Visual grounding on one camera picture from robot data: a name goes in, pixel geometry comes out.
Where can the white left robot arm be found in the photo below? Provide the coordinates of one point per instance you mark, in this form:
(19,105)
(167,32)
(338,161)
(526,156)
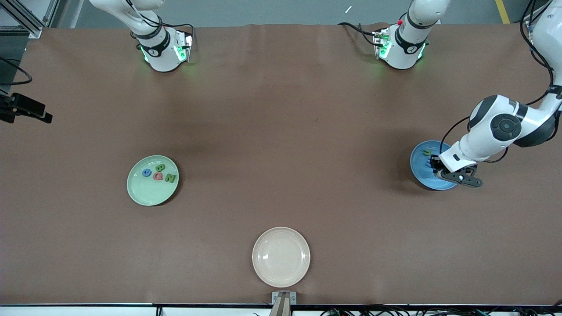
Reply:
(483,140)

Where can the green letter B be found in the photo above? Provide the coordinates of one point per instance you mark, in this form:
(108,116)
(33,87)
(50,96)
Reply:
(160,168)

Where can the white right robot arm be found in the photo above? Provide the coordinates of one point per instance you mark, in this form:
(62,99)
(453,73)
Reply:
(162,48)

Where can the brown table cover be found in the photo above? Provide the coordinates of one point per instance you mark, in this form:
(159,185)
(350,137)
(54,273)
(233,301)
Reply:
(281,109)

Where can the blue letter G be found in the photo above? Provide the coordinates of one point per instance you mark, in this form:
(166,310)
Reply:
(144,173)

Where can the yellow floor tape strip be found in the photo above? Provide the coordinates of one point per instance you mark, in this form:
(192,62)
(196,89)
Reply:
(502,12)

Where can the beige plate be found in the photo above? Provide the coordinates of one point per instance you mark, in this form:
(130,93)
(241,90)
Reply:
(281,256)

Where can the blue plate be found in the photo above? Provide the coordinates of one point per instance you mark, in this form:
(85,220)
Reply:
(419,169)

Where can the white panel below table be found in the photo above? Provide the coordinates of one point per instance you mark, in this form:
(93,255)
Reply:
(215,312)
(74,311)

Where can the green letter N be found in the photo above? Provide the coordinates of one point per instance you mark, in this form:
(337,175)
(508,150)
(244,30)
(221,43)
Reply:
(170,178)

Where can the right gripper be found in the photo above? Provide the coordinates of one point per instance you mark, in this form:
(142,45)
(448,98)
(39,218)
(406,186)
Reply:
(9,108)

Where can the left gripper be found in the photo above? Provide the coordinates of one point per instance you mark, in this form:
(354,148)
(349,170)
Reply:
(435,164)

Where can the light green plate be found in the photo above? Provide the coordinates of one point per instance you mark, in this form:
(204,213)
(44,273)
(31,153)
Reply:
(142,193)

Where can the pink letter Q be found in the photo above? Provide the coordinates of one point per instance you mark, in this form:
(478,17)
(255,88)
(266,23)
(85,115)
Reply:
(156,177)

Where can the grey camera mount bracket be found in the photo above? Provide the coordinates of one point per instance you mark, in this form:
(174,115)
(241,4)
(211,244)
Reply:
(284,299)

